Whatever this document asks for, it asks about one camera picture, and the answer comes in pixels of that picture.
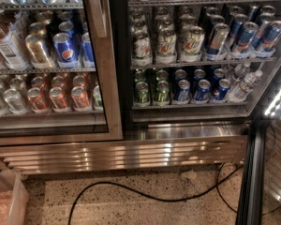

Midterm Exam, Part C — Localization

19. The glass fridge door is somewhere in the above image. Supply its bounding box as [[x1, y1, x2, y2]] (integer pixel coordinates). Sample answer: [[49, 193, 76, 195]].
[[236, 67, 281, 225], [0, 0, 123, 147]]

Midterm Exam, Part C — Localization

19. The steel fridge base grille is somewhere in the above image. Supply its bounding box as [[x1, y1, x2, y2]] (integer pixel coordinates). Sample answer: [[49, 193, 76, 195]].
[[0, 134, 247, 174]]

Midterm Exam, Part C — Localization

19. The green soda can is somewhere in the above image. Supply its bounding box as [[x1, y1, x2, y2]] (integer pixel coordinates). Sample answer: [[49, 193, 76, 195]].
[[134, 82, 150, 107]]

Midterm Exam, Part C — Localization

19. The blue soda can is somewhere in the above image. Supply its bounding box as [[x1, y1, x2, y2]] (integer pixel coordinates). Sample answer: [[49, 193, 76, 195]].
[[173, 80, 190, 104]]

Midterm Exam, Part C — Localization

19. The front diet dew can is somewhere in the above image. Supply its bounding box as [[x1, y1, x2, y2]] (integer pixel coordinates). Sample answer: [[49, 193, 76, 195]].
[[132, 31, 152, 66]]

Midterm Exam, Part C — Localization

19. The diet dew can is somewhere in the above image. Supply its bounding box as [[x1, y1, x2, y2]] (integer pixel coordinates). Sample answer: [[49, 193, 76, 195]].
[[155, 29, 177, 64], [132, 31, 152, 66]]

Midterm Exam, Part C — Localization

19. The red soda can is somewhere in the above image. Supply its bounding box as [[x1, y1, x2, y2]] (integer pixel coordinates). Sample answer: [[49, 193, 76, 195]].
[[71, 86, 91, 111]]

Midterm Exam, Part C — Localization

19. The blue pepsi can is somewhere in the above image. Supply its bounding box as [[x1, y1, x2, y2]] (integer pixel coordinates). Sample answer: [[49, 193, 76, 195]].
[[53, 33, 80, 68]]

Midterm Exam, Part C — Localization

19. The silver blue can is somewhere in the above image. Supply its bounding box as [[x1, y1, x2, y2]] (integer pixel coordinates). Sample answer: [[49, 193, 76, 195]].
[[204, 23, 230, 61]]

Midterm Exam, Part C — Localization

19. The clear water bottle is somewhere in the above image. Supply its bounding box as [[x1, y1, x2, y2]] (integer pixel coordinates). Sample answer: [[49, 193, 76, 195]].
[[228, 70, 262, 103]]

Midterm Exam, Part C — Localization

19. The gold soda can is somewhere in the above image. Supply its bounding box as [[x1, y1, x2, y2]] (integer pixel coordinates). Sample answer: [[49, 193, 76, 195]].
[[25, 34, 56, 68]]

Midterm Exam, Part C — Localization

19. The brown tea bottle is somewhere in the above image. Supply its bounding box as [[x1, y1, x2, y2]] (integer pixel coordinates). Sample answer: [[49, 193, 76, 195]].
[[0, 22, 29, 70]]

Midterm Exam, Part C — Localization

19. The clear plastic bin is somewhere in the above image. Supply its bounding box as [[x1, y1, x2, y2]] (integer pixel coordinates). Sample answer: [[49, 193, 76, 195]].
[[0, 170, 29, 225]]

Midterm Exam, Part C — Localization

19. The black floor cable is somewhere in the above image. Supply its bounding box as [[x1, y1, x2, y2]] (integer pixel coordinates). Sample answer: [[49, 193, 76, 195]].
[[67, 162, 281, 225]]

